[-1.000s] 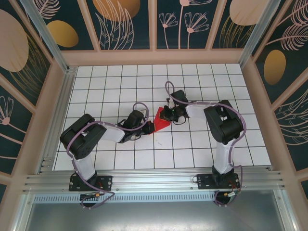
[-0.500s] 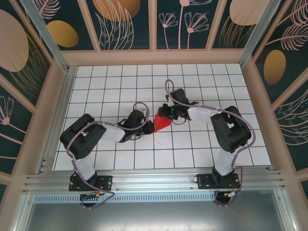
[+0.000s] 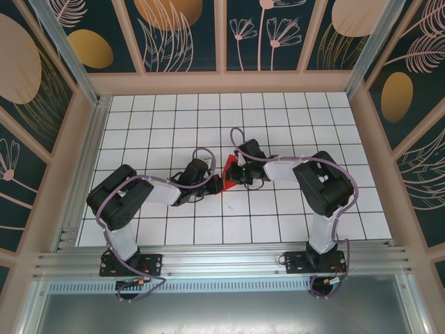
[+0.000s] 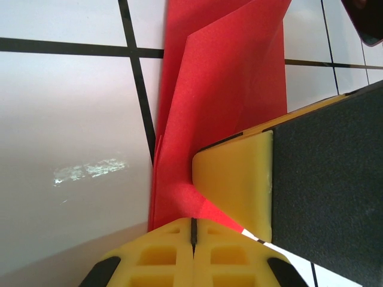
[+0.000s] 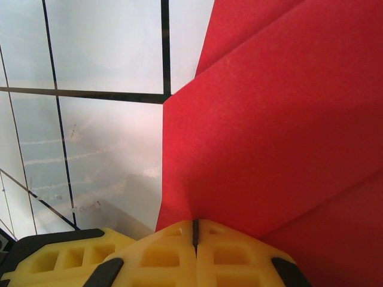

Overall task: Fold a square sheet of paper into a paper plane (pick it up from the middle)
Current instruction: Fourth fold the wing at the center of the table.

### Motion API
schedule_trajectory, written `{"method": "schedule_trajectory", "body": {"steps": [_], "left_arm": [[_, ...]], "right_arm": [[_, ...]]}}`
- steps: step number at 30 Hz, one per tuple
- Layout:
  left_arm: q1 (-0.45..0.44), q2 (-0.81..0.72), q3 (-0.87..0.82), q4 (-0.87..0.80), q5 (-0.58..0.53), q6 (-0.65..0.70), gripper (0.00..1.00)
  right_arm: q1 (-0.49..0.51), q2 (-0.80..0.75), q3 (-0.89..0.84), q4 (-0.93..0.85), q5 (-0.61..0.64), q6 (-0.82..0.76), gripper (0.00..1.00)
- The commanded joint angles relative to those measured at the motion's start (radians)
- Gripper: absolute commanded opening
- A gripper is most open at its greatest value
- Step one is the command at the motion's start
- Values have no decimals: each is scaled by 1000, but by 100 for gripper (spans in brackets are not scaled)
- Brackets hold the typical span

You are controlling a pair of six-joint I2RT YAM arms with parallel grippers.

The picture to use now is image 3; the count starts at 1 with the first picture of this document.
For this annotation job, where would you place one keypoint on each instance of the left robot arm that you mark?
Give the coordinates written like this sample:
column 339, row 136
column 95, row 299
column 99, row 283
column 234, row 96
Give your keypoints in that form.
column 123, row 240

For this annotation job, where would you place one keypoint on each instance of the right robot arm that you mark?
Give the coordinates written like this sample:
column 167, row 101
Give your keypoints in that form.
column 323, row 233

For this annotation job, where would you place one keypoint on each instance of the grey metal sheet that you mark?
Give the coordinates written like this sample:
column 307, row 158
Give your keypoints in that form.
column 222, row 313

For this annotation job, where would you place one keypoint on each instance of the dark panel with pink flowers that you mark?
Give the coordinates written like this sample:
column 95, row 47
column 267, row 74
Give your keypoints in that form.
column 250, row 35

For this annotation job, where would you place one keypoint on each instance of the dark panel with gold circle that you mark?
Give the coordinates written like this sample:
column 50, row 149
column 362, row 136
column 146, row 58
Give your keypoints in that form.
column 167, row 21

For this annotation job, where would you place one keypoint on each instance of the dark panel, gold oval, feather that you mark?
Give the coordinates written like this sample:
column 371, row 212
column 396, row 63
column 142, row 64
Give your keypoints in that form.
column 396, row 97

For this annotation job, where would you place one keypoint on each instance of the dark panel with gold oval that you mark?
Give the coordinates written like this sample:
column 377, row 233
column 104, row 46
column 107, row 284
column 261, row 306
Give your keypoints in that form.
column 90, row 48

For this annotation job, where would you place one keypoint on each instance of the dark panel with pink leaves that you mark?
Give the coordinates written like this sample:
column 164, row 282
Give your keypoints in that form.
column 424, row 174

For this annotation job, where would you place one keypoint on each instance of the dark panel with pink circle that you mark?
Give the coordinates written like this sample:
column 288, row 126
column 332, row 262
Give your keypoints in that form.
column 347, row 21

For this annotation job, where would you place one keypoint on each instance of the dark panel with single flower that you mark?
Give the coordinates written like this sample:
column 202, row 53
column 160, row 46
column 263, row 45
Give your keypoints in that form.
column 14, row 195

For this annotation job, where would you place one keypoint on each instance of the dark panel, large pink circle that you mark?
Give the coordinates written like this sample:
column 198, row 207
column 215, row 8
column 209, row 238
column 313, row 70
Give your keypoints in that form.
column 21, row 69

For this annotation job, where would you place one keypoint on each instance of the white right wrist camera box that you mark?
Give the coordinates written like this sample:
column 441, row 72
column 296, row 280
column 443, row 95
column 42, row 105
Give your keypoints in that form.
column 240, row 158

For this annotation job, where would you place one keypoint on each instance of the aluminium mounting rail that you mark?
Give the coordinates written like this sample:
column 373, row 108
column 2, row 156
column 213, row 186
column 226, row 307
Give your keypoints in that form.
column 222, row 261

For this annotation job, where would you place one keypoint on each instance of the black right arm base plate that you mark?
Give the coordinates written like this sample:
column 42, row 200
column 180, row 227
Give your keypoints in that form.
column 295, row 262

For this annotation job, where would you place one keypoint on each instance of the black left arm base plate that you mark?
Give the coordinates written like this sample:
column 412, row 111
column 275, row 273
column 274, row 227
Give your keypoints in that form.
column 153, row 264

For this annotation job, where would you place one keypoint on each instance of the aluminium side rail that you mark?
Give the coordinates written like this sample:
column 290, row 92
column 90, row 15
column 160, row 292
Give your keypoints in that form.
column 83, row 156

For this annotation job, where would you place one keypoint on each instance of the aluminium corner post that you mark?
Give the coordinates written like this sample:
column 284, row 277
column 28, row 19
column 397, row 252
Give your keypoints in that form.
column 375, row 41
column 62, row 45

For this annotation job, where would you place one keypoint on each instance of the aluminium frame upright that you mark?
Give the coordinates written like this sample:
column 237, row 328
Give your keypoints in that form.
column 31, row 313
column 415, row 306

